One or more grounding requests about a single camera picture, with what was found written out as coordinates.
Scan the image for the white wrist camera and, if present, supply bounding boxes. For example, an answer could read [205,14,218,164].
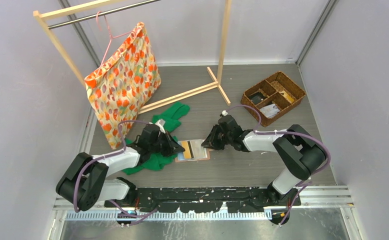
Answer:
[155,119,166,133]
[220,110,229,117]

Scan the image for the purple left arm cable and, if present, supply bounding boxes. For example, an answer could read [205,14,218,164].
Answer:
[73,119,159,226]

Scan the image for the gold striped credit card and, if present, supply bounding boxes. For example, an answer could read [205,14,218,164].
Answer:
[181,140,195,160]

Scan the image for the aluminium frame rail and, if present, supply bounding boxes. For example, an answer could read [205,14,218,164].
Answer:
[54,186,355,221]

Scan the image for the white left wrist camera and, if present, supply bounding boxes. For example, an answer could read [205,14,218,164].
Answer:
[155,119,166,133]

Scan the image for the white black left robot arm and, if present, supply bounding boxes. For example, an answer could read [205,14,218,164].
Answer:
[55,123,185,213]

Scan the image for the wooden clothes rack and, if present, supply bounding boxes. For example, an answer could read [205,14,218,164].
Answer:
[33,0,232,114]

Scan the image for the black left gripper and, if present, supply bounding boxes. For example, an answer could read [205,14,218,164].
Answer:
[149,130,184,157]

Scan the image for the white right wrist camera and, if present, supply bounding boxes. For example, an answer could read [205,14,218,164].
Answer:
[220,110,229,117]

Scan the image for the pink leather card holder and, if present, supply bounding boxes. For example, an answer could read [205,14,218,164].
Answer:
[174,139,211,163]

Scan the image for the woven wicker divided basket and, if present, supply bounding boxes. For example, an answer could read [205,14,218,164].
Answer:
[240,71,306,127]

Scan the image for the white card in basket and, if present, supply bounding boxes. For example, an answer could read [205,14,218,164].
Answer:
[259,103,280,119]

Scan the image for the green cloth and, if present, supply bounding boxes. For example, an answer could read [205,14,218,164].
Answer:
[122,101,191,176]

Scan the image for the pink wire hanger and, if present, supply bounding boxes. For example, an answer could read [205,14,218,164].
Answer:
[96,11,136,69]

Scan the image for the tan card in basket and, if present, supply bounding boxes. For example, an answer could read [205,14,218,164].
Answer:
[278,90,295,104]

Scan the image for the black card in basket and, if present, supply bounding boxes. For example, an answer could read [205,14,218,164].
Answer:
[248,91,267,105]

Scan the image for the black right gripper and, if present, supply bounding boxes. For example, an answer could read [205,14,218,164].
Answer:
[201,124,233,151]

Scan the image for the floral orange tote bag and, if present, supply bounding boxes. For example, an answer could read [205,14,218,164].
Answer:
[84,22,161,150]

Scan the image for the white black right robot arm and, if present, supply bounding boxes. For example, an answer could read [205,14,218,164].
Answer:
[201,115,331,206]

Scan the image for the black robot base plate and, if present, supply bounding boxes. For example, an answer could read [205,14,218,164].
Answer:
[116,186,301,214]

